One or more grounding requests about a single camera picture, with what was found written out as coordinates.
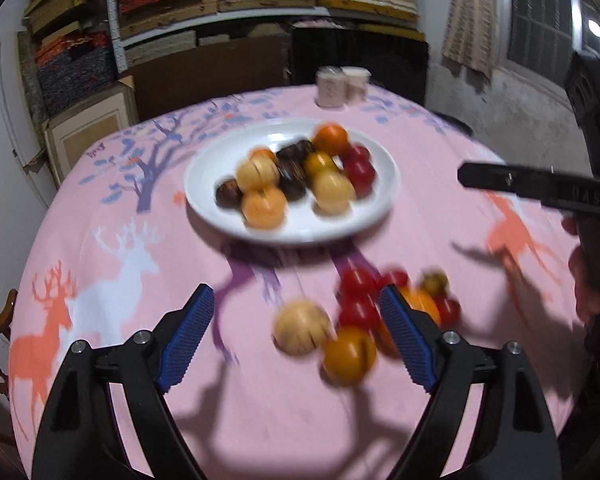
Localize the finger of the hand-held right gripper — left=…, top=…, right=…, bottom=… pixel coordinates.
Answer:
left=457, top=161, right=591, bottom=211

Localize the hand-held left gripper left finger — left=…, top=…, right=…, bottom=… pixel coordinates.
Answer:
left=31, top=283, right=216, bottom=480

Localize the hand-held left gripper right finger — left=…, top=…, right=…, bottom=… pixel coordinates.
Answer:
left=378, top=284, right=563, bottom=480

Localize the yellow round fruit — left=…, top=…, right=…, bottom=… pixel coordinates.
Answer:
left=322, top=326, right=377, bottom=386
left=302, top=151, right=337, bottom=176

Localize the beige round fruit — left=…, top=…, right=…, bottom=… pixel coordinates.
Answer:
left=235, top=156, right=281, bottom=193
left=272, top=299, right=336, bottom=358
left=311, top=170, right=357, bottom=215

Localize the dark red cherry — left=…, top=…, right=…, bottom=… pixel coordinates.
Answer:
left=344, top=159, right=378, bottom=196

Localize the white round plate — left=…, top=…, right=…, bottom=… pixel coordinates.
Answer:
left=184, top=117, right=400, bottom=246

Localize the person's right hand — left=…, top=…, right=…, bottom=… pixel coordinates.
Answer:
left=562, top=215, right=600, bottom=322

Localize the small olive round fruit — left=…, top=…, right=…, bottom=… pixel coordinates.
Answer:
left=420, top=270, right=449, bottom=297

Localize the window with metal grille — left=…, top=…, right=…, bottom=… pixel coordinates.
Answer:
left=505, top=0, right=600, bottom=81

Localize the pink printed tablecloth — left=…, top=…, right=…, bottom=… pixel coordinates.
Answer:
left=7, top=82, right=588, bottom=480

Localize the dark brown chestnut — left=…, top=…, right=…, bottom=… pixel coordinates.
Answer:
left=215, top=177, right=243, bottom=209
left=277, top=162, right=311, bottom=202
left=276, top=140, right=315, bottom=163

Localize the checked cloth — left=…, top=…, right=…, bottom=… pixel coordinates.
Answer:
left=440, top=0, right=511, bottom=81

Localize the paper cup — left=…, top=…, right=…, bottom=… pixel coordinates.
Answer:
left=341, top=66, right=371, bottom=102

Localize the white door panel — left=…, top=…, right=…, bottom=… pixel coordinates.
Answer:
left=0, top=35, right=53, bottom=206

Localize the blue patterned box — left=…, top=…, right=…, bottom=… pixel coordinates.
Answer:
left=35, top=40, right=118, bottom=118

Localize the white metal shelf rack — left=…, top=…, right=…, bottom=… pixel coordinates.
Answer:
left=105, top=0, right=426, bottom=78

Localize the wooden picture frame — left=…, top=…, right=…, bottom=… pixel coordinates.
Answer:
left=42, top=82, right=141, bottom=173

